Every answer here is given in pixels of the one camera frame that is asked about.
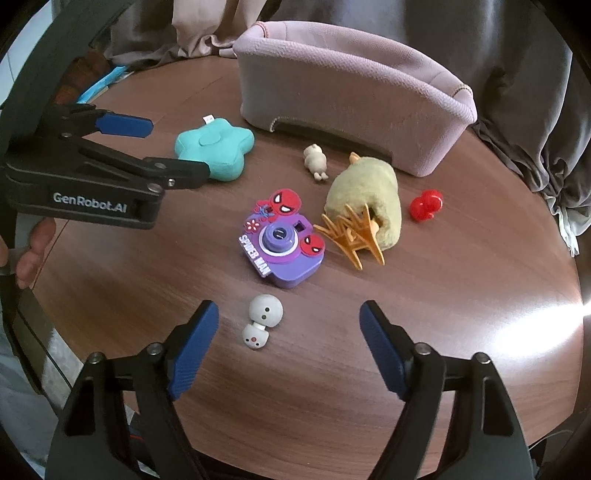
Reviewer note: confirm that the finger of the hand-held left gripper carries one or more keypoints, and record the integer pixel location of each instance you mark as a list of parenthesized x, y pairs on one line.
[(124, 125), (184, 173)]

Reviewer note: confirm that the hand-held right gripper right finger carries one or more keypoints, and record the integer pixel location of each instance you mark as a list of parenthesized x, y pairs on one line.
[(381, 350)]

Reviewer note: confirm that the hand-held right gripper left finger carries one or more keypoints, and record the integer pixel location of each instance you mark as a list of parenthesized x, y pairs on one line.
[(196, 346)]

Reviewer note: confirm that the teal flower cushion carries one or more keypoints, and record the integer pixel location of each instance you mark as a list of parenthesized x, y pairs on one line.
[(226, 143)]

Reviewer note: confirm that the yellow chick plush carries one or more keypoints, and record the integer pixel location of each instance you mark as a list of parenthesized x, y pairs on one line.
[(364, 184)]

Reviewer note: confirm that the pink fabric basket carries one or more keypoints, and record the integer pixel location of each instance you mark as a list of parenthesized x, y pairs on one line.
[(346, 92)]

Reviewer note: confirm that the person's left hand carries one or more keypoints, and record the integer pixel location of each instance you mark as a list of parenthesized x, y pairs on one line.
[(34, 249)]

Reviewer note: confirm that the blue packet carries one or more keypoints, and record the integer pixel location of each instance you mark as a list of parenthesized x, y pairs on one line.
[(104, 81)]

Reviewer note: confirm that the brown plaid cloth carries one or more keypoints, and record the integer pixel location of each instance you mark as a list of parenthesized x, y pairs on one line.
[(87, 69)]

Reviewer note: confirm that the grey curtain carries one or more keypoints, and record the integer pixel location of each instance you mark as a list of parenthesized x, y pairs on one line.
[(138, 41), (531, 92)]

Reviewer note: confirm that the orange hair claw clip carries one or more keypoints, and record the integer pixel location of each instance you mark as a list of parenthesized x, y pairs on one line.
[(346, 235)]

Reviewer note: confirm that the small beige bear figurine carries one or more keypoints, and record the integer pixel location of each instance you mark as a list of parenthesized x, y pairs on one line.
[(315, 161)]

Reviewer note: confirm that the beige curtain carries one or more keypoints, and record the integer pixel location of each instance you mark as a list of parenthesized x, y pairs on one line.
[(207, 23)]

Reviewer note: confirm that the small red toy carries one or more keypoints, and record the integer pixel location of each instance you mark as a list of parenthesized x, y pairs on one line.
[(422, 207)]

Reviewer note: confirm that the white sheer curtain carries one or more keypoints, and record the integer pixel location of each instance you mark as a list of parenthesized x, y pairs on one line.
[(568, 228)]

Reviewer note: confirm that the purple toy camera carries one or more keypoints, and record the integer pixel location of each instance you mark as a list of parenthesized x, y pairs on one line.
[(281, 258)]

